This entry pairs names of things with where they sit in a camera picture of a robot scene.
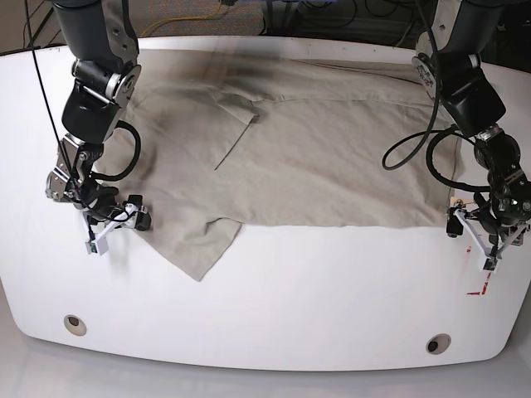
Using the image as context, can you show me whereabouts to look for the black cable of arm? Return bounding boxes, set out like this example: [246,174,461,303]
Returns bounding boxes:
[382,0,490,192]
[24,0,144,208]

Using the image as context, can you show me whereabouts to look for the beige t-shirt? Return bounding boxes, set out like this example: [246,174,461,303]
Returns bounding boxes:
[118,51,451,280]

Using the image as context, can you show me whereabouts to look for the red tape rectangle marking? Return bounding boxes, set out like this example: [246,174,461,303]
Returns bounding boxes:
[463,245,496,297]

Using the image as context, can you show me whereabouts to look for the left table grommet hole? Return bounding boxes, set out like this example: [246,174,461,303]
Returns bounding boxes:
[64,315,87,337]

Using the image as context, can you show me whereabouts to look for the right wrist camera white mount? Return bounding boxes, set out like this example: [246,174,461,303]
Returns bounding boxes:
[82,204,128,256]

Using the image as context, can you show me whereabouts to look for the right table grommet hole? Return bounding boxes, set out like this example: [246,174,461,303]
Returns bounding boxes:
[426,333,451,355]

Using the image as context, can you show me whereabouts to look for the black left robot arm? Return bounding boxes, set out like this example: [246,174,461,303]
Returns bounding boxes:
[412,1,530,238]

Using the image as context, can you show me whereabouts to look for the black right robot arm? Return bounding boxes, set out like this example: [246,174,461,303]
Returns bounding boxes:
[46,1,151,231]

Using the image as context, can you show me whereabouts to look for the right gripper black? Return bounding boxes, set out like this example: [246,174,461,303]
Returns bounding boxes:
[124,195,152,231]

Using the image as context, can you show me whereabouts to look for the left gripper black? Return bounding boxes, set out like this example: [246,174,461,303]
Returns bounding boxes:
[446,207,464,239]

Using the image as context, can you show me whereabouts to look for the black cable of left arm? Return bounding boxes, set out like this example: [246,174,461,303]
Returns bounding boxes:
[382,0,490,192]

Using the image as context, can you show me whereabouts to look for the yellow cable on floor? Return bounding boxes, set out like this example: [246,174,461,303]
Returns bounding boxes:
[140,0,227,41]

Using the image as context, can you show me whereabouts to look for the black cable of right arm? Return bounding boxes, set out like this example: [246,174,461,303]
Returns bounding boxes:
[24,0,144,208]

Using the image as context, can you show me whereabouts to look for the table grommet hole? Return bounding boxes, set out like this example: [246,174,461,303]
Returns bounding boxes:
[426,333,451,355]
[64,315,87,337]

